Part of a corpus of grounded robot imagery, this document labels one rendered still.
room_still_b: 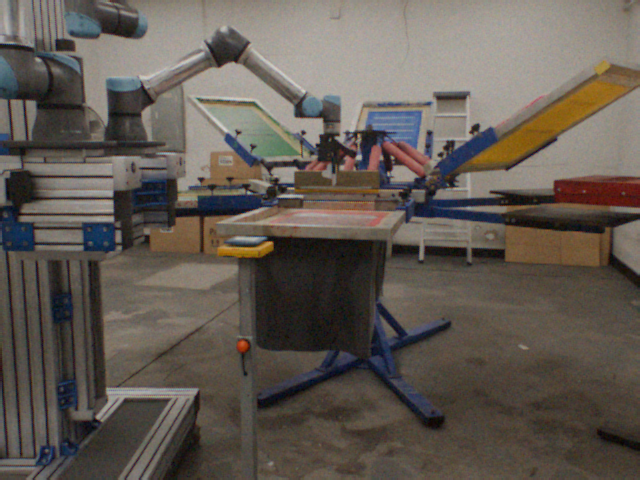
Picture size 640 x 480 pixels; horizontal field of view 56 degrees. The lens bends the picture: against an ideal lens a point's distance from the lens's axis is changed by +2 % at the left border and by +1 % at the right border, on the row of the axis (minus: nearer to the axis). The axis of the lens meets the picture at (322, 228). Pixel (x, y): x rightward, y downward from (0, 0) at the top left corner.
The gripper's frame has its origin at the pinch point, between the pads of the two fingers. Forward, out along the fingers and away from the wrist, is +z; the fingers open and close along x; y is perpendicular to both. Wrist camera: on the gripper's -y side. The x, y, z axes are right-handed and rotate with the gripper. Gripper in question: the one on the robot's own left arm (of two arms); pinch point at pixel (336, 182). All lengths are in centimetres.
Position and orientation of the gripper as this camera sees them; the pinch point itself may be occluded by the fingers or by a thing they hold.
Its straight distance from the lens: 244.6
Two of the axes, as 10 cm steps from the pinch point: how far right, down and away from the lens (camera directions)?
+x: -2.3, 1.4, -9.6
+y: -9.7, -0.4, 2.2
